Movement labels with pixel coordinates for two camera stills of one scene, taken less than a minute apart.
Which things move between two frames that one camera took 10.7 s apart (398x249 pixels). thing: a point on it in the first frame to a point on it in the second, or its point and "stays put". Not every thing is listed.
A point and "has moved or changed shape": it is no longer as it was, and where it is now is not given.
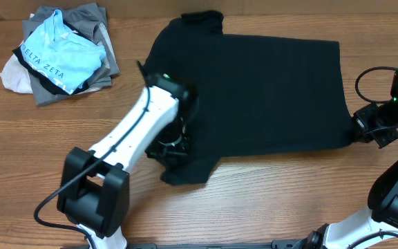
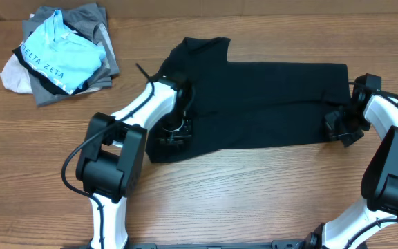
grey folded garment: x=91 y=20 stays put
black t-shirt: x=254 y=93 has moved or changed shape
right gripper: x=359 y=120 to x=330 y=130
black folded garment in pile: x=18 y=51 stays put
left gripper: x=166 y=157 stays put
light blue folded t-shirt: x=61 y=57 stays put
